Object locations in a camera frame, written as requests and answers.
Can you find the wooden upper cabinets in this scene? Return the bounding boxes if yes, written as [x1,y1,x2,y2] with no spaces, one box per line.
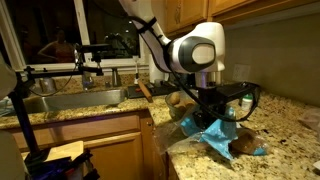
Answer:
[209,0,320,25]

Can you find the steel cup by sink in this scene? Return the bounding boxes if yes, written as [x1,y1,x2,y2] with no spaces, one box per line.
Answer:
[39,77,58,94]

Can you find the white appliance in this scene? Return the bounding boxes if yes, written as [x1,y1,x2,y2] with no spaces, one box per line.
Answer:
[0,129,28,180]

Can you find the small green-capped bottle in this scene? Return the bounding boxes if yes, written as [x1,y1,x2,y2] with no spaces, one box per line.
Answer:
[241,93,254,112]

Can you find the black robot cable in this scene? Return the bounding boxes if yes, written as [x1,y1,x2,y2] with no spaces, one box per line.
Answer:
[128,14,262,123]

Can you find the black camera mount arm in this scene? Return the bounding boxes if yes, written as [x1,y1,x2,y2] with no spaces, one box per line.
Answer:
[23,64,104,81]

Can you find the stainless steel sink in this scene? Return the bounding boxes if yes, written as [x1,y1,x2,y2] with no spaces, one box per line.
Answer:
[23,88,128,114]

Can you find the white plastic bag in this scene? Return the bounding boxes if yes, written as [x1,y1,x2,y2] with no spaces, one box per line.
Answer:
[298,106,320,134]

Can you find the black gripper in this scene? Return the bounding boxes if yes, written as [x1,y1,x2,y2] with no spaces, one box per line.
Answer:
[192,87,232,131]

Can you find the black stand pole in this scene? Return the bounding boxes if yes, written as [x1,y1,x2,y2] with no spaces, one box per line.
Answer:
[8,79,43,161]

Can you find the blue clear plastic potato bag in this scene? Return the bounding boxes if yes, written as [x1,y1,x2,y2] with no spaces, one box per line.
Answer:
[154,105,270,162]

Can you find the thin black camera cable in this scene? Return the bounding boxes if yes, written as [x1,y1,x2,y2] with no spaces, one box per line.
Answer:
[28,63,79,98]

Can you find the white paper towel roll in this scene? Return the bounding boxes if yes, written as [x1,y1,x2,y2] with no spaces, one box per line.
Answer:
[148,56,166,84]

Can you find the wooden lower cabinet door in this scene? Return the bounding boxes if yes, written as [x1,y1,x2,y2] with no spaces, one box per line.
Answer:
[83,131,146,180]

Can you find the light wooden board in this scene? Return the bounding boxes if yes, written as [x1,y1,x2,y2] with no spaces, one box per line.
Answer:
[21,140,85,163]

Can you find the white rounded cover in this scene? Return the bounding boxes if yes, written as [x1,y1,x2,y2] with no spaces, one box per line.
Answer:
[0,53,18,101]

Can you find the wooden rolling pin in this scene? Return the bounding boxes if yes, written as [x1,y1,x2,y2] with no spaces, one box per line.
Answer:
[137,79,154,104]

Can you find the black drying mat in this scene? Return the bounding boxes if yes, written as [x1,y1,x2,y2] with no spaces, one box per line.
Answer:
[126,81,178,99]

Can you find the white framed kitchen window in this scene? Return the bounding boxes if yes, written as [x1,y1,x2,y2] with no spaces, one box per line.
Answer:
[0,0,148,71]

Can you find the white wall outlet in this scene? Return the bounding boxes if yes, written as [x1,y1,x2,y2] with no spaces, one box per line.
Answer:
[232,63,252,83]

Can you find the blue black clamp pile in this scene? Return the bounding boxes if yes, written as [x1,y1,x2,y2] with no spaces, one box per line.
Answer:
[24,149,101,180]

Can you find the clear glass bowl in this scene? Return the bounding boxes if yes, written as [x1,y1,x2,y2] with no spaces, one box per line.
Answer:
[164,90,201,123]

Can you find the steel faucet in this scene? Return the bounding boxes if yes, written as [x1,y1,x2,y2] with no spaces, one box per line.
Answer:
[110,66,123,88]

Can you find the black stereo camera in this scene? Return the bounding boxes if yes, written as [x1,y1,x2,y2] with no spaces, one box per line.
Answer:
[74,43,113,64]

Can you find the wooden upper cabinet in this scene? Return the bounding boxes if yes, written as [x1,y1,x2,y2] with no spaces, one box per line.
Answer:
[164,0,210,36]

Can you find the wooden drawer front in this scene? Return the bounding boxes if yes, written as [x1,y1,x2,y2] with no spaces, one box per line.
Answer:
[6,113,141,151]

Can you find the white dish brush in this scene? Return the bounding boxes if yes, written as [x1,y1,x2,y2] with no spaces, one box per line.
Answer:
[132,54,141,85]

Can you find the soap dispenser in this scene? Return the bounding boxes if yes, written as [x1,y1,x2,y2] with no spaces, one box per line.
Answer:
[81,71,94,90]

